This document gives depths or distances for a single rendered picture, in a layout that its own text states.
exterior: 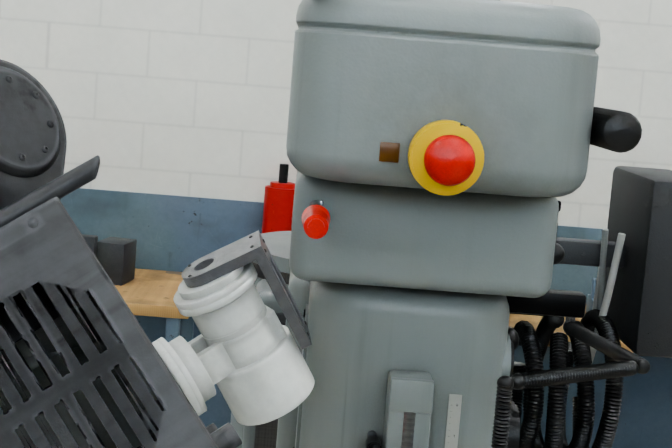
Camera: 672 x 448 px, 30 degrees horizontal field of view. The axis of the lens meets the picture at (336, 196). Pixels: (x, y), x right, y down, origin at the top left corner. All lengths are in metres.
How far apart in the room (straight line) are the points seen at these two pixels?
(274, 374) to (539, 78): 0.33
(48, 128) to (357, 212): 0.33
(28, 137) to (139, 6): 4.61
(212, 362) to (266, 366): 0.04
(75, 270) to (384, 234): 0.45
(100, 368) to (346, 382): 0.50
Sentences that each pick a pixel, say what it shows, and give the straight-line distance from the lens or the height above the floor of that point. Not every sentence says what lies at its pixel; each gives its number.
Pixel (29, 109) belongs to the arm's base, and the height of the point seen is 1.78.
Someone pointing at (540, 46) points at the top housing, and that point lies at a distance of 1.03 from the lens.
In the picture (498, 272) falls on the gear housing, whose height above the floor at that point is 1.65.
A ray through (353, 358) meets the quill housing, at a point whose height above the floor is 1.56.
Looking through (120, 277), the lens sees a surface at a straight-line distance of 5.06.
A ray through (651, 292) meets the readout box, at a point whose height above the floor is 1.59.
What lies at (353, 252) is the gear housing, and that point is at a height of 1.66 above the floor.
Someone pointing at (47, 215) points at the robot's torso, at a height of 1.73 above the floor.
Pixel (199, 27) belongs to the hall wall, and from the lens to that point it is 5.46.
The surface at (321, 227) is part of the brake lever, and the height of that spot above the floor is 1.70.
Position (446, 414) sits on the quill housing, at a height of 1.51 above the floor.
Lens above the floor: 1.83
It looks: 6 degrees down
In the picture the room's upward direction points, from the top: 5 degrees clockwise
